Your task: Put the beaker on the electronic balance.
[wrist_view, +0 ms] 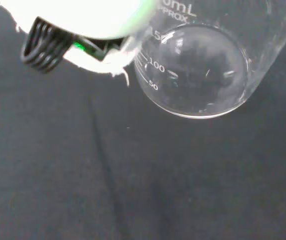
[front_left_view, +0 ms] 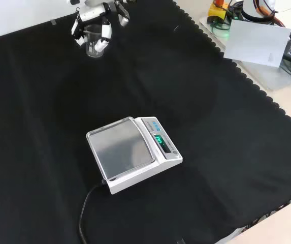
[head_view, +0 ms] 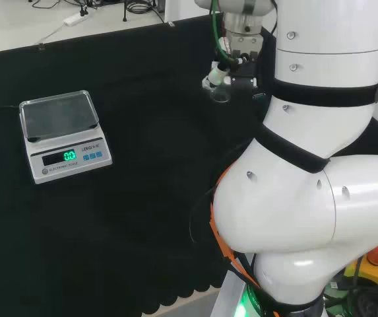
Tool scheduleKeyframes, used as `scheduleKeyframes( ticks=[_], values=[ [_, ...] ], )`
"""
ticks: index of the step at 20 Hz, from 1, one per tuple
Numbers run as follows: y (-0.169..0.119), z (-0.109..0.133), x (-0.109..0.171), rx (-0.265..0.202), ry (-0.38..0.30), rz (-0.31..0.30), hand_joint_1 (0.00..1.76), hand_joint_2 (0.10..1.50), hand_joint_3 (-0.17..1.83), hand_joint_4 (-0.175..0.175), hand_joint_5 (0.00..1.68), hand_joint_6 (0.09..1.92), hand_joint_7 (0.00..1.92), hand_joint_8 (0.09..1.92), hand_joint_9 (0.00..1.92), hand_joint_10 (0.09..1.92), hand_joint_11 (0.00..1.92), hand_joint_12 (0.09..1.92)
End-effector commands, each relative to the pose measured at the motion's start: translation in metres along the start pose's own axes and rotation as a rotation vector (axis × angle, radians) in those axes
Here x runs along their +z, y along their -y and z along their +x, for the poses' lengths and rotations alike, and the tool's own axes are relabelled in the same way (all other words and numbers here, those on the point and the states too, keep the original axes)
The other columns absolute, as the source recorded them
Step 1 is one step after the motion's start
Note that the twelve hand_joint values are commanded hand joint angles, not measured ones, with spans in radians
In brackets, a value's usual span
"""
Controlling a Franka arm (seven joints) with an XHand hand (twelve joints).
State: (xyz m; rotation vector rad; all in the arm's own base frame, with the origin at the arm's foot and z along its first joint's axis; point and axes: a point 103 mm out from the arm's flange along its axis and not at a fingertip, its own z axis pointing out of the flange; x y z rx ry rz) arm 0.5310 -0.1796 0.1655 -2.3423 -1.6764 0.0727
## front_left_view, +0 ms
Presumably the pale board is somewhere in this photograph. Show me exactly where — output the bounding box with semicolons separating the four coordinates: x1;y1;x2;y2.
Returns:
222;19;291;68

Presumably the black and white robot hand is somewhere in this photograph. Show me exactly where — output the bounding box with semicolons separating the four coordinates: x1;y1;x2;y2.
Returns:
67;0;137;47

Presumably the grey metal base plate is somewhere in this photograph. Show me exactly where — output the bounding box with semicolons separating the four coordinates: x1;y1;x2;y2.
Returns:
198;12;291;92

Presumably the white electronic balance steel pan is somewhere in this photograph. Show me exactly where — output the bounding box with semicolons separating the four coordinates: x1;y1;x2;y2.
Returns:
85;116;183;195

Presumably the black bench cloth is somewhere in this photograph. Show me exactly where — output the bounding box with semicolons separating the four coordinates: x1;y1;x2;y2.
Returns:
0;0;291;244

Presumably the clear glass beaker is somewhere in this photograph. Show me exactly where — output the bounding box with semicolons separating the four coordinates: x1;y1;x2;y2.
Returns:
83;24;106;58

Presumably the yellow stop button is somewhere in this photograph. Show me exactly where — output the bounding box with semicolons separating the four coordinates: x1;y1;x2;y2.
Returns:
207;0;231;21

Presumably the black balance power cable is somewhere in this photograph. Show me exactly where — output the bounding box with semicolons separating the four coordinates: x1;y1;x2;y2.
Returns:
78;178;108;244

